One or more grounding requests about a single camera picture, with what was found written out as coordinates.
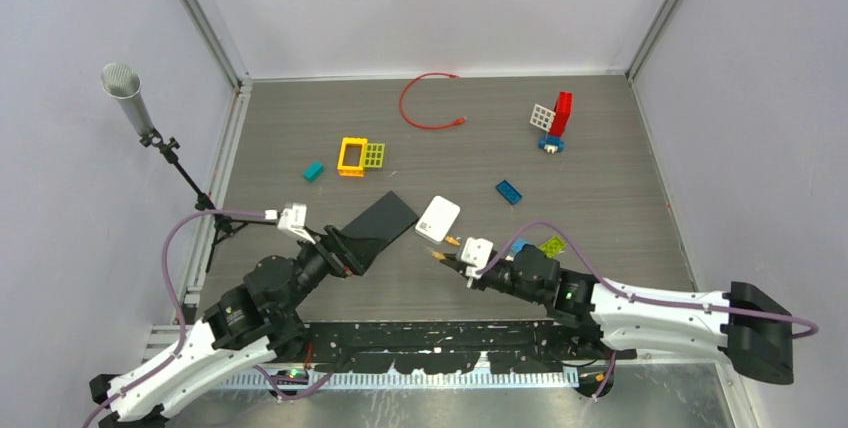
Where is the light blue white brick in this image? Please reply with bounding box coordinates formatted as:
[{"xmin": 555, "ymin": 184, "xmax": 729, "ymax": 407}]
[{"xmin": 510, "ymin": 237, "xmax": 528, "ymax": 256}]

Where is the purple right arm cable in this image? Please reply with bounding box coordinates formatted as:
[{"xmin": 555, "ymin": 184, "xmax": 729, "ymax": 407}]
[{"xmin": 476, "ymin": 220, "xmax": 820, "ymax": 400}]

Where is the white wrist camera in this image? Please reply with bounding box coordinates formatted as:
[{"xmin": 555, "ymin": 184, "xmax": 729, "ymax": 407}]
[
  {"xmin": 456, "ymin": 237, "xmax": 493, "ymax": 288},
  {"xmin": 263, "ymin": 203, "xmax": 316, "ymax": 244}
]

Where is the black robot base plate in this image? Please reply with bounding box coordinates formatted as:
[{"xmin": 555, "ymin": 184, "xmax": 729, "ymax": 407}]
[{"xmin": 276, "ymin": 320, "xmax": 611, "ymax": 374}]

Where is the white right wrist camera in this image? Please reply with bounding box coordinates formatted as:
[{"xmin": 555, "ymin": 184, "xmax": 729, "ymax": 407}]
[{"xmin": 456, "ymin": 237, "xmax": 493, "ymax": 288}]

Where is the white perforated cable tray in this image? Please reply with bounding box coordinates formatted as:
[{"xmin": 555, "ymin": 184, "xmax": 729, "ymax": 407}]
[{"xmin": 218, "ymin": 370, "xmax": 582, "ymax": 392}]

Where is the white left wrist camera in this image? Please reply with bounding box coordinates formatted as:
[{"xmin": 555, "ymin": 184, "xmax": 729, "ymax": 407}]
[{"xmin": 263, "ymin": 203, "xmax": 316, "ymax": 244}]

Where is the red toy brick tower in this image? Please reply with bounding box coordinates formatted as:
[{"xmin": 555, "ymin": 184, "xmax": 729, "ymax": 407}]
[{"xmin": 548, "ymin": 92, "xmax": 573, "ymax": 138}]

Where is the black network switch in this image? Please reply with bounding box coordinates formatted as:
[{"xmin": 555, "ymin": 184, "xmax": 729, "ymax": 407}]
[{"xmin": 341, "ymin": 191, "xmax": 418, "ymax": 264}]

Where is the red ethernet cable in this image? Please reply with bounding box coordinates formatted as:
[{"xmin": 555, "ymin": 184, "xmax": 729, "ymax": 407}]
[{"xmin": 398, "ymin": 71, "xmax": 468, "ymax": 131}]

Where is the blue toy brick base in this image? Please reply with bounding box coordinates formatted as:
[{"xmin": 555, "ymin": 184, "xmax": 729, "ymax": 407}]
[{"xmin": 538, "ymin": 135, "xmax": 565, "ymax": 154}]

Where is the black microphone stand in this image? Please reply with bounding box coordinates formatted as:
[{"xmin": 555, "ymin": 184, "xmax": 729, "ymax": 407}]
[{"xmin": 140, "ymin": 129, "xmax": 271, "ymax": 274}]

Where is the lime green lattice piece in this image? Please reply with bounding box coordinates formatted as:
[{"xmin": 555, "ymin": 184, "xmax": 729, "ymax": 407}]
[{"xmin": 363, "ymin": 142, "xmax": 386, "ymax": 169}]

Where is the white square switch box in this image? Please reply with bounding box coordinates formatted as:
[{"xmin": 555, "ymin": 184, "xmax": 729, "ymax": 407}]
[{"xmin": 415, "ymin": 195, "xmax": 461, "ymax": 244}]

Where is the teal toy block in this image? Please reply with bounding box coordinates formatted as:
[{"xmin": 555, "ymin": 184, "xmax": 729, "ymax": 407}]
[{"xmin": 302, "ymin": 161, "xmax": 325, "ymax": 183}]

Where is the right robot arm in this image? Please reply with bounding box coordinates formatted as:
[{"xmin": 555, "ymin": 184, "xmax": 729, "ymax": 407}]
[{"xmin": 434, "ymin": 245, "xmax": 794, "ymax": 385}]

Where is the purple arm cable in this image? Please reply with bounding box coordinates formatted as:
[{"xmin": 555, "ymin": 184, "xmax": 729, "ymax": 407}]
[
  {"xmin": 476, "ymin": 220, "xmax": 820, "ymax": 400},
  {"xmin": 80, "ymin": 208, "xmax": 333, "ymax": 428}
]

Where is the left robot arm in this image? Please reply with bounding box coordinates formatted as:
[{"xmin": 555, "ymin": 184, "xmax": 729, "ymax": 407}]
[{"xmin": 90, "ymin": 222, "xmax": 398, "ymax": 427}]

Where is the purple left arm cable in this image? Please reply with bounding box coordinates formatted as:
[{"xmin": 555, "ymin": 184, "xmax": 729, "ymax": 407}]
[{"xmin": 80, "ymin": 208, "xmax": 333, "ymax": 428}]

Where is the blue flat toy brick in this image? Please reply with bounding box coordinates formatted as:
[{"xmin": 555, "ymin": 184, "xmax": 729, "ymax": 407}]
[{"xmin": 495, "ymin": 179, "xmax": 523, "ymax": 205}]

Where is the silver microphone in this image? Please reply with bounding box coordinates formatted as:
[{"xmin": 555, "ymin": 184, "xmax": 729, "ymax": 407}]
[{"xmin": 100, "ymin": 63, "xmax": 155, "ymax": 138}]

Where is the lime green flat brick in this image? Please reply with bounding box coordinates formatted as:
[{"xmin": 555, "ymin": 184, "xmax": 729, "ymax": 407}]
[{"xmin": 539, "ymin": 235, "xmax": 568, "ymax": 258}]

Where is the yellow ethernet cable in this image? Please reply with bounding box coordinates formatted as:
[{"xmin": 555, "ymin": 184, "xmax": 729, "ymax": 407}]
[{"xmin": 429, "ymin": 234, "xmax": 463, "ymax": 262}]

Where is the white toy lattice piece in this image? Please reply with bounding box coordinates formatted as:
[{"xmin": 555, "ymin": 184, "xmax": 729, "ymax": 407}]
[{"xmin": 529, "ymin": 104, "xmax": 556, "ymax": 133}]

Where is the yellow toy window frame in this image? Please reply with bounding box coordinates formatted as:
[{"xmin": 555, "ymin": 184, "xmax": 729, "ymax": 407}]
[{"xmin": 337, "ymin": 137, "xmax": 368, "ymax": 178}]

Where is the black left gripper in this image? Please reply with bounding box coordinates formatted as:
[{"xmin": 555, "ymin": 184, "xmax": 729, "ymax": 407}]
[{"xmin": 279, "ymin": 225, "xmax": 387, "ymax": 316}]

